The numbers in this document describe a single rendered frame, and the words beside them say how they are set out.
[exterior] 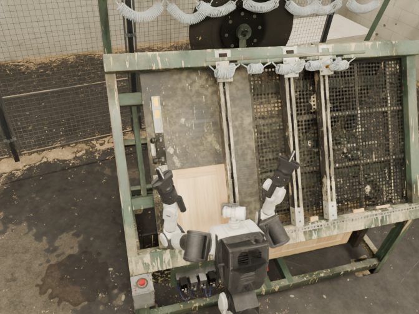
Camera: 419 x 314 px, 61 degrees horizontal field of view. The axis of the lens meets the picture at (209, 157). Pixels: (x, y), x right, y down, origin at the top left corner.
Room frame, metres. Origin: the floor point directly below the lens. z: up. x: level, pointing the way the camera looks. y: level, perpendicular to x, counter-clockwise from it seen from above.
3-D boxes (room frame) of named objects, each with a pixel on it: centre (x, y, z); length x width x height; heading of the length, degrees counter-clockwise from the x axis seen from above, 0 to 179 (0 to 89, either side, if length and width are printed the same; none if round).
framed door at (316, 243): (1.89, -0.87, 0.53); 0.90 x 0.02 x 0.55; 109
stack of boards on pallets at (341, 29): (6.52, -1.53, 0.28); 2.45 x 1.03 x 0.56; 120
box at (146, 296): (1.05, 0.31, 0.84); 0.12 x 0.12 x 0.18; 19
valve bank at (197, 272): (1.27, -0.08, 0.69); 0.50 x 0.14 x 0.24; 109
